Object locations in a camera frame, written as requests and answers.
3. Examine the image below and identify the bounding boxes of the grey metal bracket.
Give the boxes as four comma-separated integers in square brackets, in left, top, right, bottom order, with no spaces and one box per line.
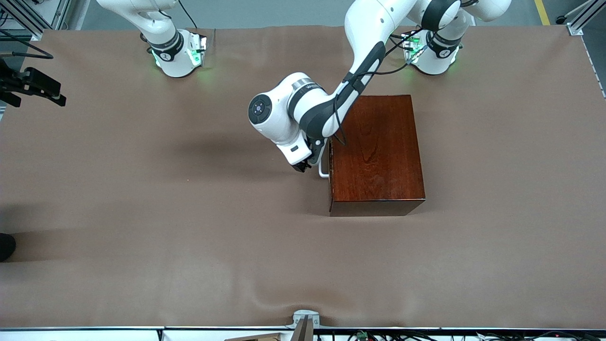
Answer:
[285,309,321,341]

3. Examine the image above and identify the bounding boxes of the aluminium frame profiles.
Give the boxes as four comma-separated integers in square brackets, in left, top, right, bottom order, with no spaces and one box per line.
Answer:
[0,0,76,41]

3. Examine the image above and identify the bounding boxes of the black right base cable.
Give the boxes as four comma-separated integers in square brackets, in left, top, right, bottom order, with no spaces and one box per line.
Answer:
[178,0,200,30]

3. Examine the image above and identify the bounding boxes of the tan cardboard piece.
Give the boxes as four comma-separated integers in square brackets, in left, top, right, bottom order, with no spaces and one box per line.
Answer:
[223,332,285,341]

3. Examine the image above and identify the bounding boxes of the aluminium profile with bracket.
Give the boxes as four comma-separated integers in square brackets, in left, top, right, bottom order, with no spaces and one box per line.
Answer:
[566,0,606,36]

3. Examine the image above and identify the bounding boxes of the brown table cover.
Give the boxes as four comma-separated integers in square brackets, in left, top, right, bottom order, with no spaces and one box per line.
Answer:
[0,25,606,330]

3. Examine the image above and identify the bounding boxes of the dark brown wooden cabinet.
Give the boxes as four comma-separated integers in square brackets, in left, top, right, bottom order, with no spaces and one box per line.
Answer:
[328,95,426,217]

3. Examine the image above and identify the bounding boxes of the black round object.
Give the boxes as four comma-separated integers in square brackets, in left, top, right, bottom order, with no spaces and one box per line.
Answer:
[0,233,17,262]

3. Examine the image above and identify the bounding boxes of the yellow floor tape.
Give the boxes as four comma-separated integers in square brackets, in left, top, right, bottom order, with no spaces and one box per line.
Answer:
[534,0,551,26]

